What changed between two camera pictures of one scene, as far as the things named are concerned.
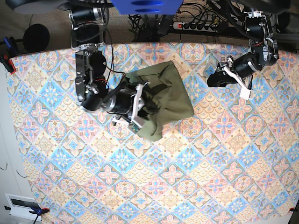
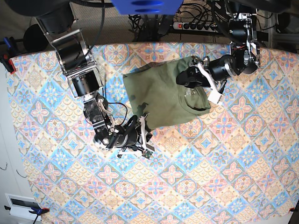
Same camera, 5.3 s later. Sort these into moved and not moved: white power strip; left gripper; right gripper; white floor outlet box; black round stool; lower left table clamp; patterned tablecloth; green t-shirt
Moved: green t-shirt; right gripper; left gripper
Not moved: white floor outlet box; lower left table clamp; patterned tablecloth; white power strip; black round stool
